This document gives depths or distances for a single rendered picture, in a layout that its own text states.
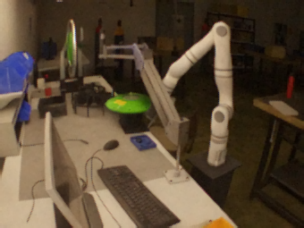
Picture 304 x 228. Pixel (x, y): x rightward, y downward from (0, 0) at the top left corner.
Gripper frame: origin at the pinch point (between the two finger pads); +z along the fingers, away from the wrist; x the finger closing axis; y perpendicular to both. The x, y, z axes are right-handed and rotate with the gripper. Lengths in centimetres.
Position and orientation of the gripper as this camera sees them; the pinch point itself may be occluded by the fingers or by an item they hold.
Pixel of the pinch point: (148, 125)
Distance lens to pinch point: 139.7
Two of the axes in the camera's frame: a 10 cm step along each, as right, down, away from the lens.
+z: -4.6, 7.8, 4.3
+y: -8.5, -5.2, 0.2
